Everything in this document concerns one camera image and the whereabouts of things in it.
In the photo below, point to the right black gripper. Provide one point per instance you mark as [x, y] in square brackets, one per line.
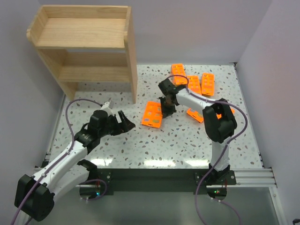
[167, 107]

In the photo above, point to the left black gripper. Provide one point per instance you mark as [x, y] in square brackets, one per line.
[117, 126]

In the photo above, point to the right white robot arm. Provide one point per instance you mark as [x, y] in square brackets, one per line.
[219, 123]

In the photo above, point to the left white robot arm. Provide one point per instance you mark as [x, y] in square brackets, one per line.
[36, 194]

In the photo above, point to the wooden two-tier shelf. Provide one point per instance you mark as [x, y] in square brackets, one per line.
[86, 43]

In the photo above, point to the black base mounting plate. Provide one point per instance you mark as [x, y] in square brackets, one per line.
[158, 180]

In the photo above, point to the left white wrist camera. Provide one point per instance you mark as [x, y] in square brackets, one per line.
[108, 107]

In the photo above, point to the aluminium rail frame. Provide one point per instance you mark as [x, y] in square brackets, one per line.
[180, 142]

